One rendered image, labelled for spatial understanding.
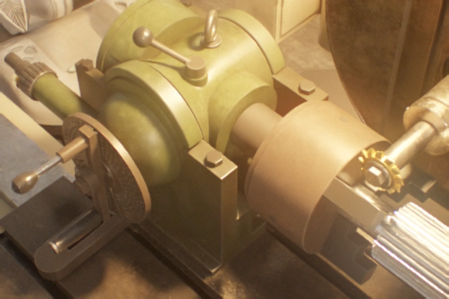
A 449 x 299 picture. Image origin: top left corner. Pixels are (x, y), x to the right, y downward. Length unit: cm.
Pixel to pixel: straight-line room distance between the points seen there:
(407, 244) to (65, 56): 178
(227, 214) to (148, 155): 15
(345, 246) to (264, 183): 15
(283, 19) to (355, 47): 18
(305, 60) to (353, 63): 172
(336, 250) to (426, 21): 34
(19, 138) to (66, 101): 61
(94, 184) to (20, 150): 68
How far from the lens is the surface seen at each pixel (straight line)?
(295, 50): 315
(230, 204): 124
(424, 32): 124
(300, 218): 113
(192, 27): 133
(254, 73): 128
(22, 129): 198
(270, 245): 138
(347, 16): 135
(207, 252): 136
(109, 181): 125
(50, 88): 135
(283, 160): 113
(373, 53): 135
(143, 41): 121
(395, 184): 110
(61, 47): 275
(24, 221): 145
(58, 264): 135
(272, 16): 149
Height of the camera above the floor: 215
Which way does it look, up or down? 50 degrees down
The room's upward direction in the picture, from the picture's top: straight up
